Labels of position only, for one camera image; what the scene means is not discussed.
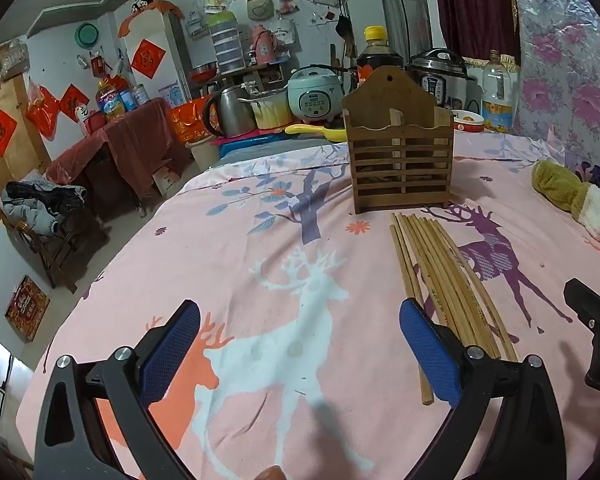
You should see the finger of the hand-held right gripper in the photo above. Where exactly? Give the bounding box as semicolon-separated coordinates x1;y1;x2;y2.
563;277;600;402

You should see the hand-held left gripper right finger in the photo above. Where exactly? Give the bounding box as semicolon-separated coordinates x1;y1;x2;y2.
399;298;567;480

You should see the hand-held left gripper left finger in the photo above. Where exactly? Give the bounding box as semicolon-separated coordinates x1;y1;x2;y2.
34;299;202;480

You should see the bundle of wooden chopsticks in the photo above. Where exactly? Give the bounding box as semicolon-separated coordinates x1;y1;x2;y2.
389;212;521;407

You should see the wooden chopstick holder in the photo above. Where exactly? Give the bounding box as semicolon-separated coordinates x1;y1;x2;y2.
341;66;455;215

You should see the green and white plush toy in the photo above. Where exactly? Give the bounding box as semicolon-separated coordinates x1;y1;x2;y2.
531;160;600;242

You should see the wooden chair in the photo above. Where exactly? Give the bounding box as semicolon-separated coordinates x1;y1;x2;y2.
2;210;112;295

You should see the red flat box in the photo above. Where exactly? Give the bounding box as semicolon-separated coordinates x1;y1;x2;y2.
4;275;51;343

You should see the pink deer print bedsheet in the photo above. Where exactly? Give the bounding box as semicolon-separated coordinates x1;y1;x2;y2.
17;132;600;480

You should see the cardboard box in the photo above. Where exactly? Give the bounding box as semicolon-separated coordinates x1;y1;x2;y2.
151;160;183;196

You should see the pile of grey clothes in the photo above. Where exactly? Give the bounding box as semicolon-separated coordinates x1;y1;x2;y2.
0;180;88;236

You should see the table with red cloth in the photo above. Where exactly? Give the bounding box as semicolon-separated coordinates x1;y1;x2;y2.
46;97;183;216

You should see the blue foam mat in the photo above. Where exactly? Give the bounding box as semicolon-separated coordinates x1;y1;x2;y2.
219;132;293;158

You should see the red white bowl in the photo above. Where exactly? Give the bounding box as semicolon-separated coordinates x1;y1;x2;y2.
451;109;485;134

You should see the orange red gift box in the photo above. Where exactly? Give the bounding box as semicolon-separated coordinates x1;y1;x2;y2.
169;96;216;145

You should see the clear cooking oil bottle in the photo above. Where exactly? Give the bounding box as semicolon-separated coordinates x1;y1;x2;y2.
481;50;515;134

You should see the grey folded blanket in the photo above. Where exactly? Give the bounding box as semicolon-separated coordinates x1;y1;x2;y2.
220;140;351;167

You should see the stainless steel electric kettle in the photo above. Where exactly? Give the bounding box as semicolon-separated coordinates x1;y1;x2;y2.
203;85;256;138

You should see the yellow oil jug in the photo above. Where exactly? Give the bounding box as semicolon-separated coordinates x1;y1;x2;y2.
96;79;127;120

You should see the cream yellow pot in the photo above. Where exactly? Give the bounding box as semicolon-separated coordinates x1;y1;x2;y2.
237;87;292;131

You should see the silver electric pressure cooker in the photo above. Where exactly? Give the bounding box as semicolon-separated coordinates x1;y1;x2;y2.
407;47;473;111

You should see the red plastic bag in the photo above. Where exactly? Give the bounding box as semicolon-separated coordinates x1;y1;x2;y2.
26;77;61;136

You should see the red basin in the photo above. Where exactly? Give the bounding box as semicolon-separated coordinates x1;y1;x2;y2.
189;62;218;83

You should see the light green rice cooker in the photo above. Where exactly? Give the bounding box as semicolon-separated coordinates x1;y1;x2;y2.
286;65;345;123

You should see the small wooden table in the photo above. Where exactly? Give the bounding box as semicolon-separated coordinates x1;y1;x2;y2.
215;57;291;91

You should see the dark soy sauce bottle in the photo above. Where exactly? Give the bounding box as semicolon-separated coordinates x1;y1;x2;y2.
355;26;406;83

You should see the white refrigerator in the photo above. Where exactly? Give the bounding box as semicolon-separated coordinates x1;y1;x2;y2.
121;10;203;106

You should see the green lid stacked food carrier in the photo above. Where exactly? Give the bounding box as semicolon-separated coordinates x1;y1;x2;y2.
207;10;246;75

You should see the pink thermos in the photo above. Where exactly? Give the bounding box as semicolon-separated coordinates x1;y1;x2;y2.
251;24;281;67

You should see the green round plate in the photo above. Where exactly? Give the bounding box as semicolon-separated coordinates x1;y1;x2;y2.
75;22;99;47

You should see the dark red curtain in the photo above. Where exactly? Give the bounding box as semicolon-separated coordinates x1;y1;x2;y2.
425;0;522;67

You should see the orange cloth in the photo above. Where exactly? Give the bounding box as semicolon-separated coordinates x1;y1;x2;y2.
118;1;185;38

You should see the white tote bag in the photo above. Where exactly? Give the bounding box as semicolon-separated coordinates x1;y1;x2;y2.
271;17;297;46

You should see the grey sheer curtain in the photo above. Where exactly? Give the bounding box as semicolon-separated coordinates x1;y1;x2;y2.
375;0;431;61

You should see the yellow handled pan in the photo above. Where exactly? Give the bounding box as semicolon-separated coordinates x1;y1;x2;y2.
285;122;349;143

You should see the floral pink wall sheet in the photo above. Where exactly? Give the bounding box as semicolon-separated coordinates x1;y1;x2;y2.
507;0;600;201

